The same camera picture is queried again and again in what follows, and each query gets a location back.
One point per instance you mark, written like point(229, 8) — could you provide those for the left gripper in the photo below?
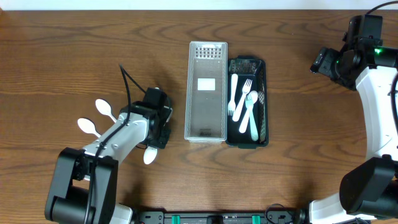
point(166, 125)

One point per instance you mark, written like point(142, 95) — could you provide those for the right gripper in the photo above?
point(321, 61)

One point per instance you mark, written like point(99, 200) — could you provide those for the white spoon bowl down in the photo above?
point(150, 155)

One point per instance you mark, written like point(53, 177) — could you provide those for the white fork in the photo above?
point(231, 103)
point(245, 90)

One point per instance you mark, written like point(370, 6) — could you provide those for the white spoon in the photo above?
point(87, 126)
point(250, 100)
point(104, 108)

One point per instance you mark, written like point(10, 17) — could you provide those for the pale green fork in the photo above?
point(253, 121)

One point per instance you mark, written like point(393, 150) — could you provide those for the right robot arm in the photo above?
point(368, 192)

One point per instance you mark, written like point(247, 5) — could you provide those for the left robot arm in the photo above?
point(84, 182)

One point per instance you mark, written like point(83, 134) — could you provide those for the clear plastic basket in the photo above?
point(205, 114)

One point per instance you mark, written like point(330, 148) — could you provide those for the white sticker label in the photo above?
point(206, 84)

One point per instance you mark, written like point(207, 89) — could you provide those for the black plastic basket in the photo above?
point(248, 67)

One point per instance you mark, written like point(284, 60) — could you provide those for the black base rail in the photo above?
point(274, 214)

